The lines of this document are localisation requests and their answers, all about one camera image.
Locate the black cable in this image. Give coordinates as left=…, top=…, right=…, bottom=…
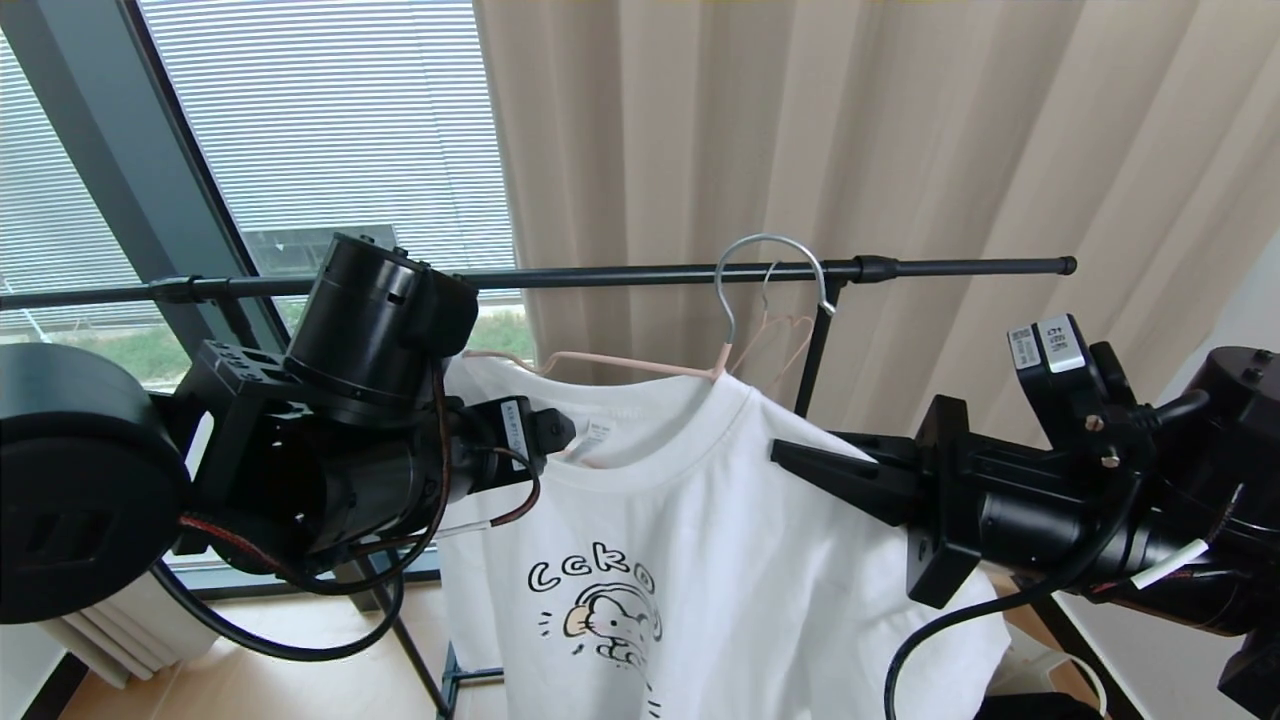
left=883, top=390, right=1213, bottom=720
left=150, top=555, right=406, bottom=664

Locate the white laundry basket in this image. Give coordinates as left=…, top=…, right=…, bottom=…
left=990, top=620, right=1111, bottom=720

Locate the white printed T-shirt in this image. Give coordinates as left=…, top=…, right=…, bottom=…
left=437, top=352, right=1013, bottom=720

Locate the black clothes rack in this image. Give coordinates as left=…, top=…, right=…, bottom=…
left=0, top=255, right=1079, bottom=719

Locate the pink clothes hanger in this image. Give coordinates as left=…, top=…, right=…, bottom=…
left=730, top=262, right=816, bottom=379
left=460, top=233, right=838, bottom=469

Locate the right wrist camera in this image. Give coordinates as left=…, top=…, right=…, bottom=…
left=1005, top=313, right=1161, bottom=471

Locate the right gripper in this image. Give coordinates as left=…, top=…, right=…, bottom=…
left=769, top=394, right=1153, bottom=610

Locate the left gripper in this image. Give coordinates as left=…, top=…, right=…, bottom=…
left=448, top=396, right=578, bottom=493

